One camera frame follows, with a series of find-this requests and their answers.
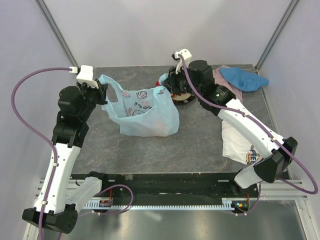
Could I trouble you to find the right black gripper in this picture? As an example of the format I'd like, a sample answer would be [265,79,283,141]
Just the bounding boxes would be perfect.
[161,63,202,98]

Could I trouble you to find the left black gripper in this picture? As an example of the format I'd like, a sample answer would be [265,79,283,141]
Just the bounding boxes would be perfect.
[77,78,108,121]

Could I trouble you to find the light blue plastic bag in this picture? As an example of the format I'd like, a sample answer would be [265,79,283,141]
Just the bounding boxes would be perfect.
[98,74,180,137]

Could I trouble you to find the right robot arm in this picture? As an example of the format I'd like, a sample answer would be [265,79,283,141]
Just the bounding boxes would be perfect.
[158,60,298,197]

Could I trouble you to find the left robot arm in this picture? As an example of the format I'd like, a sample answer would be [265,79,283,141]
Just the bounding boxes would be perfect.
[22,83,110,234]

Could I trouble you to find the black round plate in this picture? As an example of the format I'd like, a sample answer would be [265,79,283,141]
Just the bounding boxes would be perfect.
[171,93,196,106]

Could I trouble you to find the mauve pink cloth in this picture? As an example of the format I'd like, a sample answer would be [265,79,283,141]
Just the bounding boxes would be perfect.
[212,65,243,102]

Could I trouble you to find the blue cloth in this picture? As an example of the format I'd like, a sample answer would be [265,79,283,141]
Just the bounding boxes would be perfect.
[219,67,269,92]

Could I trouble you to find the white printed t-shirt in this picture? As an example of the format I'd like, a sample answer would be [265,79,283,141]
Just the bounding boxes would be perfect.
[221,120,262,165]

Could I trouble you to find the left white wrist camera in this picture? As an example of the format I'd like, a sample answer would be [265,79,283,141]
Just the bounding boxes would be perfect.
[69,65,99,89]

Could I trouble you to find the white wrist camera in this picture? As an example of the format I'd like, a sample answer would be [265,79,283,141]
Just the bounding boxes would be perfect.
[69,65,99,89]
[172,48,192,74]

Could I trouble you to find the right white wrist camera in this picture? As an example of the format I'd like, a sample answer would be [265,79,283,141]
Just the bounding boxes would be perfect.
[172,48,192,74]

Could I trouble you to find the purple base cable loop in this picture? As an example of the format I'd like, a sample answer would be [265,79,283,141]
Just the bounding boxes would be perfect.
[92,184,136,216]

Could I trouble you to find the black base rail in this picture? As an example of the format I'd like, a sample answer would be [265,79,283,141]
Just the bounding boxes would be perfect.
[72,171,259,205]

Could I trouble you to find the left aluminium frame post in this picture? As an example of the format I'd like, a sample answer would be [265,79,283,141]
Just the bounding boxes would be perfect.
[34,0,80,67]

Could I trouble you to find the aluminium frame post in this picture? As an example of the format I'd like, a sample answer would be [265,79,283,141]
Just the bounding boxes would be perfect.
[254,0,301,71]
[34,0,80,67]

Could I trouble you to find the white slotted cable duct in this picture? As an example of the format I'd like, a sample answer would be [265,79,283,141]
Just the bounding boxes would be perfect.
[83,199,246,211]

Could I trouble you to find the right aluminium frame post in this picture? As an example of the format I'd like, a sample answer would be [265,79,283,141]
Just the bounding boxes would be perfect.
[254,0,301,71]

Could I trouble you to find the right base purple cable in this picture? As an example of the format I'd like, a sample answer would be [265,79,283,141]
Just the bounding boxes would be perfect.
[224,182,262,217]

